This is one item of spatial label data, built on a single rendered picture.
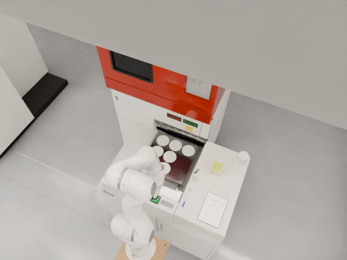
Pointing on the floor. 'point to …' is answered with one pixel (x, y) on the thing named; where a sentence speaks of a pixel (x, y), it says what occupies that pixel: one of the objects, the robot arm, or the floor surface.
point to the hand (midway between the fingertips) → (155, 196)
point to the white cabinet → (170, 230)
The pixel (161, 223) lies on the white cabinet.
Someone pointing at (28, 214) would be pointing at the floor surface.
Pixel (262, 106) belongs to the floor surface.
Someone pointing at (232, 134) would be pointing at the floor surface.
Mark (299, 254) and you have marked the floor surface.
